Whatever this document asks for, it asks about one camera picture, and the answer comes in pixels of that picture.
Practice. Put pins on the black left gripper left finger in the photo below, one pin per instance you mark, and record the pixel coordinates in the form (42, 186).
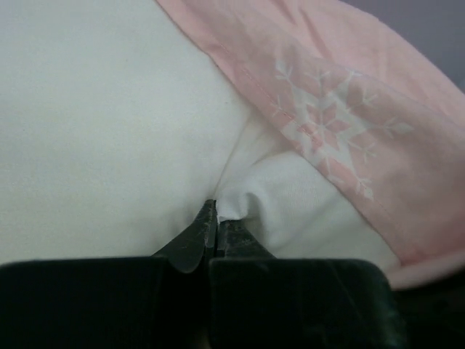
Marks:
(157, 301)

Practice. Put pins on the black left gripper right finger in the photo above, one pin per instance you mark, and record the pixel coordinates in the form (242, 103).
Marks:
(260, 301)

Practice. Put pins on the white pillow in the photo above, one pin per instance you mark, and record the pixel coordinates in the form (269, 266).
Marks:
(115, 129)

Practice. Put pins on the pink printed pillowcase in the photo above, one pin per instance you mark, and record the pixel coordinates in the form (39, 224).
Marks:
(363, 106)

